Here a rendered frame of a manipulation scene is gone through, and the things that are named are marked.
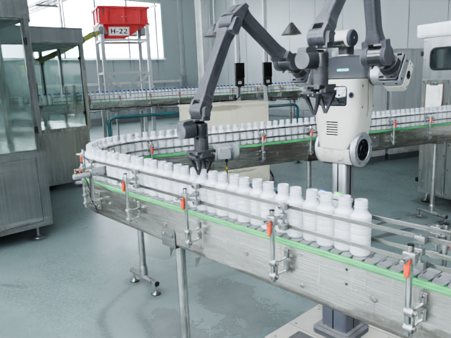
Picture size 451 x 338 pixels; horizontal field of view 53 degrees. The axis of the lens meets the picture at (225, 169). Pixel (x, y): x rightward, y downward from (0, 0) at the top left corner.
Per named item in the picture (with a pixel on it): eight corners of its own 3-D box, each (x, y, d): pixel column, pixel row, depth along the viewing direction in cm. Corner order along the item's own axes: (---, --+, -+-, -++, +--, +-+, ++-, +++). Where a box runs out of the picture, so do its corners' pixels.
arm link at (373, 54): (394, 53, 177) (381, 53, 181) (383, 39, 170) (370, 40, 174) (388, 74, 176) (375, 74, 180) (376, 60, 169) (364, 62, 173)
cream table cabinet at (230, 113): (250, 178, 689) (247, 100, 666) (270, 186, 634) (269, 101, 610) (182, 187, 645) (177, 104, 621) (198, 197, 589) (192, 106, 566)
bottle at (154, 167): (162, 196, 207) (159, 161, 204) (148, 197, 206) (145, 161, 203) (162, 193, 213) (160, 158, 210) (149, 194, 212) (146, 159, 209)
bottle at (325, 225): (319, 239, 145) (319, 190, 142) (337, 242, 142) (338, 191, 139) (313, 246, 140) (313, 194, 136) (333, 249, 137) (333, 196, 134)
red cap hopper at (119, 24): (111, 168, 810) (96, 5, 754) (104, 162, 874) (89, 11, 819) (160, 162, 847) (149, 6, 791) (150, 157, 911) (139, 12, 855)
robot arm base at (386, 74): (385, 55, 188) (377, 81, 186) (377, 45, 182) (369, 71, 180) (406, 53, 181) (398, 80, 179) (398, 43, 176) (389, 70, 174)
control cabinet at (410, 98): (403, 151, 858) (407, 47, 819) (424, 155, 813) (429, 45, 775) (369, 156, 825) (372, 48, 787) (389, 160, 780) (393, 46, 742)
